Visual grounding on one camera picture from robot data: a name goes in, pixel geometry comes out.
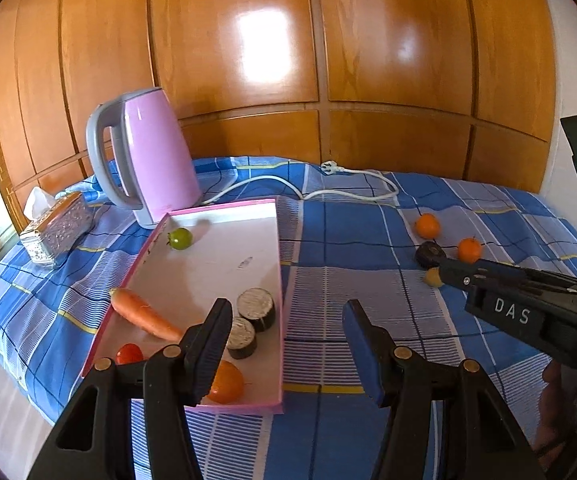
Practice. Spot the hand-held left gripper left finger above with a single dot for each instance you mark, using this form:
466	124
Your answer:
208	345

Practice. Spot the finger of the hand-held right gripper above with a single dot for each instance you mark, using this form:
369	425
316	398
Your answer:
456	272

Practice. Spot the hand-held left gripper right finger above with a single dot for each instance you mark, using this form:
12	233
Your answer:
363	350

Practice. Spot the small yellow-green fruit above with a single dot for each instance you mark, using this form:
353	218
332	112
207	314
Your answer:
433	278

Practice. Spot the orange tangerine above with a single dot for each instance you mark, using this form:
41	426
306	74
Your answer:
228	385
469	250
427	226

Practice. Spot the dark purple passion fruit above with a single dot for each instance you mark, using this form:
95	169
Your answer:
428	255

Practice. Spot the orange carrot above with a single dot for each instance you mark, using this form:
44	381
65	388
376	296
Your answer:
143	315

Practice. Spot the red tomato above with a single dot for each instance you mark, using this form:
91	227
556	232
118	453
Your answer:
129	355

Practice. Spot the pink shallow tray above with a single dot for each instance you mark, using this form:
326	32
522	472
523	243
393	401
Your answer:
228	260

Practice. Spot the green tomato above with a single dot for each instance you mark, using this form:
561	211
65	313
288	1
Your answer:
180	239

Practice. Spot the person's right hand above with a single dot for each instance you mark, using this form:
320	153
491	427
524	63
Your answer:
550	400

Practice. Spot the blue plaid tablecloth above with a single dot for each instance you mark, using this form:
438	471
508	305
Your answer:
368	280

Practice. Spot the silver embossed tissue box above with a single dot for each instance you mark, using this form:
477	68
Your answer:
58	225

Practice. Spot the pink electric kettle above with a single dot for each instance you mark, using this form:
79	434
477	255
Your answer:
153	160

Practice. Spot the white tissue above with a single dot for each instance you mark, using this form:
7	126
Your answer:
37	202

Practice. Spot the wooden wardrobe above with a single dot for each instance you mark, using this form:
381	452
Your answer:
268	35

